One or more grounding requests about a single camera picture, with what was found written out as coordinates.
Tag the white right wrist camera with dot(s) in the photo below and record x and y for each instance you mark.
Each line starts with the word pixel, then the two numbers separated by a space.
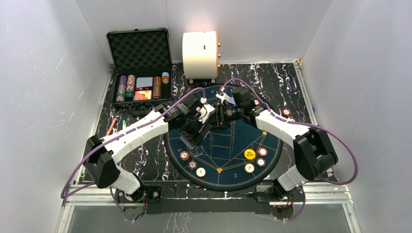
pixel 222 96

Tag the dealt card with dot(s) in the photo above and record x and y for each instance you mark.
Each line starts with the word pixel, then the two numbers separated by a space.
pixel 232 101

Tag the brown chip row in case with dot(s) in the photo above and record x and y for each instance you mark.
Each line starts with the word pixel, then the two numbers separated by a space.
pixel 157 88

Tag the red card box in case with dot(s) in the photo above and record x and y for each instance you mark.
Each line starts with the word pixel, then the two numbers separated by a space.
pixel 142 95

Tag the aluminium frame rail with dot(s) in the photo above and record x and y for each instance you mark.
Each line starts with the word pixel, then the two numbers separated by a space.
pixel 318 192

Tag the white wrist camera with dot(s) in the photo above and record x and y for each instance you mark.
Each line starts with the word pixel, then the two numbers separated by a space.
pixel 205 111
pixel 222 96

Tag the card deck in case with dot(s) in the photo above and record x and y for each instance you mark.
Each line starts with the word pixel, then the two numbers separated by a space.
pixel 142 82

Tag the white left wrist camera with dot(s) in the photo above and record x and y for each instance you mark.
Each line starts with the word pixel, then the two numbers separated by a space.
pixel 205 111

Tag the purple chip row in case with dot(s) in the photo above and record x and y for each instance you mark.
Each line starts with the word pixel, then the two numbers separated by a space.
pixel 121 89

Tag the round blue poker mat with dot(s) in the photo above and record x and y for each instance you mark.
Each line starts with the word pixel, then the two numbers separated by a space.
pixel 223 156

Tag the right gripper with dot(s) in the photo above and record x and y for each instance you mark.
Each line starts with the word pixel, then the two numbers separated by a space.
pixel 219 119

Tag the clear dealer button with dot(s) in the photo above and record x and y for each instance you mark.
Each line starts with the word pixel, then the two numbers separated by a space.
pixel 197 151

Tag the black chip carrying case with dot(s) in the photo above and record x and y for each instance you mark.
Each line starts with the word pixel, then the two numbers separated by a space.
pixel 142 53

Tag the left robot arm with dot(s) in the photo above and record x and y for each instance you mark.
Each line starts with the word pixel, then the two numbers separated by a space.
pixel 189 115

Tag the brown chips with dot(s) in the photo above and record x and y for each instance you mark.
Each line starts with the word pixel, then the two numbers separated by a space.
pixel 192 165
pixel 260 162

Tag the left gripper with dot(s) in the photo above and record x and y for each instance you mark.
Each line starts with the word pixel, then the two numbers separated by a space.
pixel 196 135

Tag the orange blue chip stack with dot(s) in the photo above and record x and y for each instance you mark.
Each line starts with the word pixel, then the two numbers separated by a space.
pixel 165 77

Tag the white cylindrical device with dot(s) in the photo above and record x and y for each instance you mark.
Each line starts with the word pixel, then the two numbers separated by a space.
pixel 200 55

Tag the yellow chips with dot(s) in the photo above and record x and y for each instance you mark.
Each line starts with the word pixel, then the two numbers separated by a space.
pixel 200 172
pixel 249 168

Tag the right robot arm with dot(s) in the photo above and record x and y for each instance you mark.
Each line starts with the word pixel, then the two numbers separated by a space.
pixel 313 151

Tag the yellow big blind button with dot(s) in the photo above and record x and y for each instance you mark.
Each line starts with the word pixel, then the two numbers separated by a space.
pixel 249 154

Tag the red poker chip stack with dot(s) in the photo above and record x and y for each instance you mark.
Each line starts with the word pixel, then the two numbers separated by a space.
pixel 286 112

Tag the pink green chip row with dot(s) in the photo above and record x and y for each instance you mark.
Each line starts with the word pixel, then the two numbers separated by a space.
pixel 130 86

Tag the blue playing card deck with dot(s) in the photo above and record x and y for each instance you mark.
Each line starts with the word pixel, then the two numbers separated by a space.
pixel 189 144

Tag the orange pen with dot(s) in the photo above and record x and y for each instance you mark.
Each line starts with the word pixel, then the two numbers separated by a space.
pixel 111 126

